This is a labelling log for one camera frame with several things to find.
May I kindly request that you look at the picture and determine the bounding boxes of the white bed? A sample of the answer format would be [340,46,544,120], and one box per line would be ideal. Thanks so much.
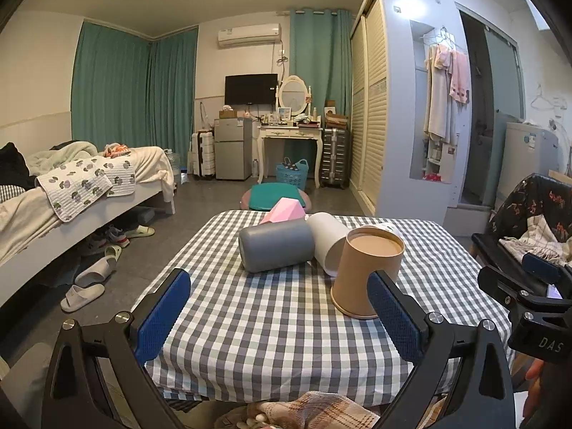
[0,143,177,311]

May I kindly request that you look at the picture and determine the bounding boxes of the plaid brown cloth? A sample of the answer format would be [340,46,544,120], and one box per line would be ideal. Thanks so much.
[214,391,394,429]

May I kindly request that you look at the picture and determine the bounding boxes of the striped cloth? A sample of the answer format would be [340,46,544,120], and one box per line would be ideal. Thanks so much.
[498,214,572,264]

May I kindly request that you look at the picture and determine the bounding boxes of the wide green curtain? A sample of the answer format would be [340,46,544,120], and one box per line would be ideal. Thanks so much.
[71,21,199,148]

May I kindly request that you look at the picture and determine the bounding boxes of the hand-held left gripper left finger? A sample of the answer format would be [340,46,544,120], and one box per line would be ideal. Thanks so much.
[40,268,193,429]

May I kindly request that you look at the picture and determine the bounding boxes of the grey cup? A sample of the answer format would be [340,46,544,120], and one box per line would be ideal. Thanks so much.
[238,221,316,273]

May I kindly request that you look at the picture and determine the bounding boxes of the grey sneakers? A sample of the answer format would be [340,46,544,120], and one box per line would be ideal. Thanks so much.
[80,226,130,255]

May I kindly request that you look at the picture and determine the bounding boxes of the brown paper cup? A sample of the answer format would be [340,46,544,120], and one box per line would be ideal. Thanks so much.
[331,226,405,320]

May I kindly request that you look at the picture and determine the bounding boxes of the round stool green cushion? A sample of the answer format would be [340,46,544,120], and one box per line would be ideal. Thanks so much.
[240,182,312,212]

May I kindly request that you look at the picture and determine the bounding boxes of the leaf print quilted blanket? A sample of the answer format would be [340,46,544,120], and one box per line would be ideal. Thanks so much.
[36,154,136,223]

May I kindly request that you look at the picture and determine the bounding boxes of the beige bed sheet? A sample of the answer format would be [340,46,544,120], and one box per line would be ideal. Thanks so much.
[0,145,175,264]

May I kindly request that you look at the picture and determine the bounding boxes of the white slipper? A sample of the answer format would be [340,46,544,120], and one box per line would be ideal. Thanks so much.
[74,259,118,287]
[60,283,105,314]

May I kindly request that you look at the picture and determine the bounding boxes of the dark suitcase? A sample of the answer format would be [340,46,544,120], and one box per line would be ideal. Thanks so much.
[322,127,350,189]

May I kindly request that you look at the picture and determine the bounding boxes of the white suitcase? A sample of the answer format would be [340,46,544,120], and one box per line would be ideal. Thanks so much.
[191,130,216,180]

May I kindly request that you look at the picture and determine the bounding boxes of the hanging white robe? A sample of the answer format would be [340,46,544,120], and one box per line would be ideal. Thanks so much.
[424,45,453,144]

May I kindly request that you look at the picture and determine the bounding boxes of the wire clothes hanger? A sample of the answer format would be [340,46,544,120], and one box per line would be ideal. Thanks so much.
[529,84,556,110]

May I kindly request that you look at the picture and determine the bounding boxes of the small grey fridge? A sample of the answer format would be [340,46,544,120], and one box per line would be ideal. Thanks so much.
[214,118,253,181]

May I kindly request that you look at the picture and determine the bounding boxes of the cardboard box stack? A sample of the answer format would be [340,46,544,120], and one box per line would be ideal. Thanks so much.
[325,100,349,129]

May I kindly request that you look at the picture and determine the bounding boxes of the hanging pink towel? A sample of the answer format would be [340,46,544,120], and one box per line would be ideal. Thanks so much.
[449,49,471,104]

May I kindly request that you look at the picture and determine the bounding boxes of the black patterned chair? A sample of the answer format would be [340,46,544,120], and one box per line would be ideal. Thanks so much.
[471,173,572,287]

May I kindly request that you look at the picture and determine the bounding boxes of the tall white cup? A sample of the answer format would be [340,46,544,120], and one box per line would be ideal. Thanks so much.
[306,212,351,278]

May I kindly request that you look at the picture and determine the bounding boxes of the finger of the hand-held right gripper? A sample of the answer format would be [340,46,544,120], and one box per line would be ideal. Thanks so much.
[477,266,572,322]
[522,251,572,286]

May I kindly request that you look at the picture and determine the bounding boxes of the blue plastic basket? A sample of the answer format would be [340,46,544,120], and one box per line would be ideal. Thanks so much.
[276,158,310,191]

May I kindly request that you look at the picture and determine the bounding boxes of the pale green blanket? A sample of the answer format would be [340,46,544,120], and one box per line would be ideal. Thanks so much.
[27,140,100,176]

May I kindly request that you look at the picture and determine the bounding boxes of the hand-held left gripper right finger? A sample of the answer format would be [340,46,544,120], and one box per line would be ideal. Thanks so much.
[366,269,521,429]

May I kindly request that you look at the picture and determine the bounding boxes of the grey checkered tablecloth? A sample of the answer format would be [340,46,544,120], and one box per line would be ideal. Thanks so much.
[129,209,514,407]

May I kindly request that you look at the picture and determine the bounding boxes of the white air conditioner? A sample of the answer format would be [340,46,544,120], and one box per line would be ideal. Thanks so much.
[217,24,282,48]

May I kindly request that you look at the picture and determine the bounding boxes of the white vanity table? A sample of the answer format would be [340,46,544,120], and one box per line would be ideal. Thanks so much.
[257,123,323,188]

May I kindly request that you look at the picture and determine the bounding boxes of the black television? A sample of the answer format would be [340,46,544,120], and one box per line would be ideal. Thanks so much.
[224,74,278,105]

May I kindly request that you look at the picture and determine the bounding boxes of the narrow green curtain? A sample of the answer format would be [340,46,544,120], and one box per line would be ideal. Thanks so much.
[290,9,356,179]

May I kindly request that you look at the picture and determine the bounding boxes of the white louvred wardrobe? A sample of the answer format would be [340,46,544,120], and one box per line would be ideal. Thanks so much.
[350,0,465,217]

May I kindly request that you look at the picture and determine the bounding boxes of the person's right hand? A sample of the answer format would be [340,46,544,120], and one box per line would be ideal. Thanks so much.
[522,358,555,425]

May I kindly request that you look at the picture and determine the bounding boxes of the small white cup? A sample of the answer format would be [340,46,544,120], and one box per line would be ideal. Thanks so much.
[373,222,403,240]

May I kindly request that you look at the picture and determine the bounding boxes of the black clothing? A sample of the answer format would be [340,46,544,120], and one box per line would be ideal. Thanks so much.
[0,142,37,191]

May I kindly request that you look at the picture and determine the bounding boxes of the white washing machine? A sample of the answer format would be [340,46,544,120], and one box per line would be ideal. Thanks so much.
[494,120,561,208]

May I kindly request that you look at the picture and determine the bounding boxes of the oval vanity mirror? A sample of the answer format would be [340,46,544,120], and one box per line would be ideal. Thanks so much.
[278,75,312,119]

